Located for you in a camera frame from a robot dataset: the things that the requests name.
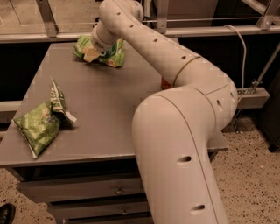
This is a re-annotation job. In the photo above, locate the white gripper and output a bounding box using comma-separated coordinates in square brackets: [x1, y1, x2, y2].
[83, 24, 116, 63]

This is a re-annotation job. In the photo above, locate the white cable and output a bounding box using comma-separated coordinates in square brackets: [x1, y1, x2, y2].
[223, 24, 248, 103]

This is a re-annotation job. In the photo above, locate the middle grey drawer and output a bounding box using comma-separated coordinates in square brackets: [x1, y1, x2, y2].
[48, 197, 150, 220]

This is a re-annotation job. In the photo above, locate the bottom grey drawer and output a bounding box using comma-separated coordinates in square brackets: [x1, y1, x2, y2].
[55, 214, 154, 224]

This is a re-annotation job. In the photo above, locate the grey drawer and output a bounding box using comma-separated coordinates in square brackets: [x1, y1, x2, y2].
[17, 173, 144, 203]
[48, 197, 150, 220]
[55, 214, 154, 224]

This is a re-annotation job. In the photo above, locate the top grey drawer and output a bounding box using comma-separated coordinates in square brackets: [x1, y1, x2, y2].
[17, 173, 144, 203]

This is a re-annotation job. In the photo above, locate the grey drawer cabinet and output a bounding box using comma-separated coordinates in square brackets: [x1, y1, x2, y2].
[0, 38, 229, 224]

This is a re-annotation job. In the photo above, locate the orange soda can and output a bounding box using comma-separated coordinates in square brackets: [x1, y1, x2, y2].
[161, 78, 172, 90]

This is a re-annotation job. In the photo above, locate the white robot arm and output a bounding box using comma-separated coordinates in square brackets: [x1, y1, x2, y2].
[90, 0, 238, 224]

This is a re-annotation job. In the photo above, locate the green rice chip bag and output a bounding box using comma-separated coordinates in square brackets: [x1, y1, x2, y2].
[73, 35, 124, 68]

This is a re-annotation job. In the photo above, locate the black shoe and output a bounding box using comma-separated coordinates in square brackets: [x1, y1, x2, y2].
[0, 203, 16, 224]

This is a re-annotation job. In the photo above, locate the green crumpled snack bag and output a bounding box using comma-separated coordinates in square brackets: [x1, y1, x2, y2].
[12, 79, 77, 158]

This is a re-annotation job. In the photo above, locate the grey metal railing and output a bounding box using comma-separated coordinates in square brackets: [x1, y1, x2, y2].
[0, 0, 279, 44]

